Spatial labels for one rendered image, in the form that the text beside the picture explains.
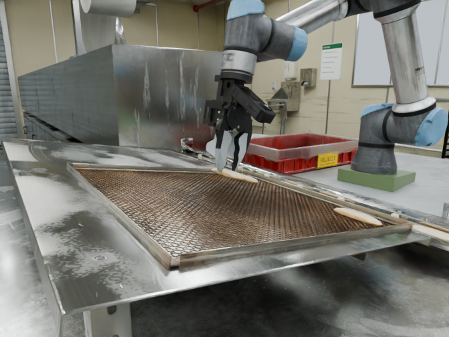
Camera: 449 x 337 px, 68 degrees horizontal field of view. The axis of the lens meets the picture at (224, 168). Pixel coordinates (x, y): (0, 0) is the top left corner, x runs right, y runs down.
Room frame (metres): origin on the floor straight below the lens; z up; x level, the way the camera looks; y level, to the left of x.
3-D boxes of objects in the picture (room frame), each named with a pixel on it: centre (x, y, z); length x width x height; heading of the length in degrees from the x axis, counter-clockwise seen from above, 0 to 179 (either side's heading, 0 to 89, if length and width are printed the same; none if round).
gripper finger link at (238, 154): (0.75, -0.02, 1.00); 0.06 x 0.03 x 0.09; 42
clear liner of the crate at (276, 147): (1.44, -0.31, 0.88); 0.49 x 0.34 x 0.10; 122
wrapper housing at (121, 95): (3.25, 1.46, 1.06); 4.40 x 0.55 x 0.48; 35
